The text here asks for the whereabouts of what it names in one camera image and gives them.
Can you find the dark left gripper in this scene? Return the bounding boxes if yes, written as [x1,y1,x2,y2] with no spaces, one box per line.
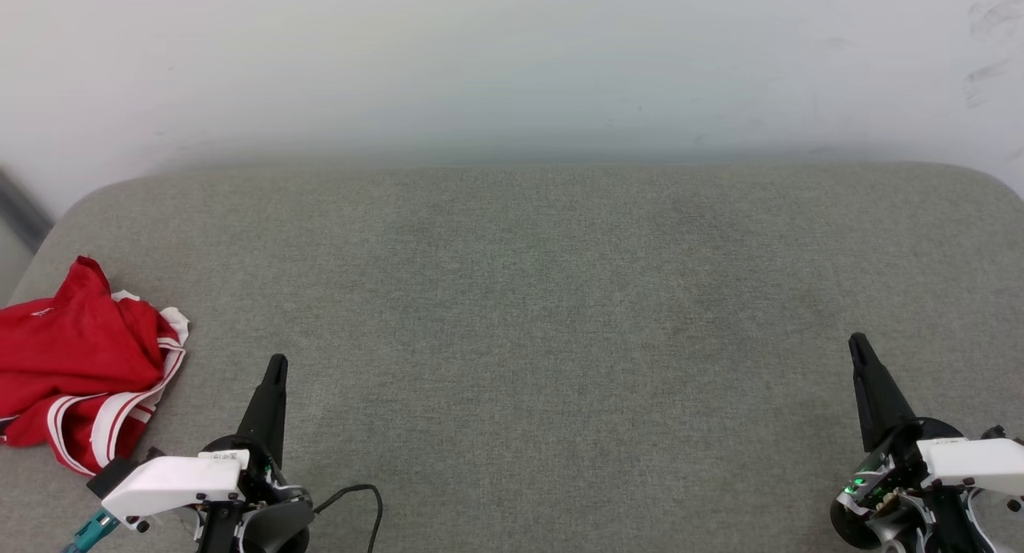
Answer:
[198,355,314,553]

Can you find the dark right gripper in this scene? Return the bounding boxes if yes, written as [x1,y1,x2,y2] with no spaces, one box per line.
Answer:
[830,332,974,553]

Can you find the red white-trimmed garment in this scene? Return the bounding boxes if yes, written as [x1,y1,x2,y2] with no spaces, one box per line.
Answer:
[0,255,191,477]

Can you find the grey fabric sofa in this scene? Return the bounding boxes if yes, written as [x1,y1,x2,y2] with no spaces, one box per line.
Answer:
[0,162,1024,553]

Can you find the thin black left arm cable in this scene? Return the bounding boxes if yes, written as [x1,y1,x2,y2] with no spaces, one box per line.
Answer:
[312,483,385,553]

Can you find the teal left cable connector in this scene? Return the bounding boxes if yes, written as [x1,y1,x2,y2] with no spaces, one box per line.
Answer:
[62,508,121,553]

